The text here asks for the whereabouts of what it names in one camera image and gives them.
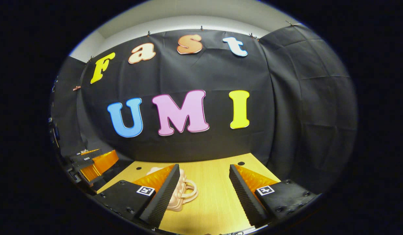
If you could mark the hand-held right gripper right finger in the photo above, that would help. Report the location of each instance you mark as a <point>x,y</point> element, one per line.
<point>245,199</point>

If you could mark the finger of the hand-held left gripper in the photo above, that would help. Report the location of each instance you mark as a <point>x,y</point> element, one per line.
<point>85,155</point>
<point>102,163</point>

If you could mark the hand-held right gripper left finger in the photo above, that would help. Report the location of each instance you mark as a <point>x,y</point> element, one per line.
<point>164,199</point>

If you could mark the beige quilted suitcase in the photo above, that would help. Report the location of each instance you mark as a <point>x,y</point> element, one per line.
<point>183,192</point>

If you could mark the black backdrop cloth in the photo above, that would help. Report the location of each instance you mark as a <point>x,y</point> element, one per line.
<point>204,75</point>

